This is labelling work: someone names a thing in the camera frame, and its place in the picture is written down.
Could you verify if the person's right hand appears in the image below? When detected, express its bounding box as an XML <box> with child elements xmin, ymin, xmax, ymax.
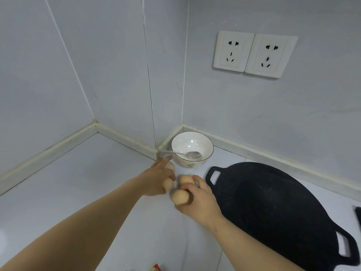
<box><xmin>176</xmin><ymin>175</ymin><xmax>224</xmax><ymax>227</ymax></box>

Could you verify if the person's left hand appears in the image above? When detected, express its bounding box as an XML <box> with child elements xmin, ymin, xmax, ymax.
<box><xmin>139</xmin><ymin>156</ymin><xmax>177</xmax><ymax>196</ymax></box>

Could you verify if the person's right forearm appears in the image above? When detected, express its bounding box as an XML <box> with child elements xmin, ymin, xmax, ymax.
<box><xmin>197</xmin><ymin>213</ymin><xmax>306</xmax><ymax>271</ymax></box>

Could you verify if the person's left forearm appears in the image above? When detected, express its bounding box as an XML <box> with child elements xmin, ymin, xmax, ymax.
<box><xmin>0</xmin><ymin>176</ymin><xmax>146</xmax><ymax>271</ymax></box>

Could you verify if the metal spoon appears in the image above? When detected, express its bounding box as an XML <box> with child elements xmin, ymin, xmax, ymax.
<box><xmin>156</xmin><ymin>148</ymin><xmax>202</xmax><ymax>160</ymax></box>

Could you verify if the white ceramic bowl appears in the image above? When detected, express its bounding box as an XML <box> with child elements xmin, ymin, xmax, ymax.
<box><xmin>171</xmin><ymin>131</ymin><xmax>214</xmax><ymax>169</ymax></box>

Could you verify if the black griddle pan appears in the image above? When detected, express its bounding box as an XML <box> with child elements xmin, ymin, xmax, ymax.
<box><xmin>205</xmin><ymin>162</ymin><xmax>360</xmax><ymax>271</ymax></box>

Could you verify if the white wall socket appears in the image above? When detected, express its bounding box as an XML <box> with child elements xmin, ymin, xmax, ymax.
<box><xmin>213</xmin><ymin>30</ymin><xmax>255</xmax><ymax>73</ymax></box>
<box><xmin>244</xmin><ymin>33</ymin><xmax>299</xmax><ymax>79</ymax></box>

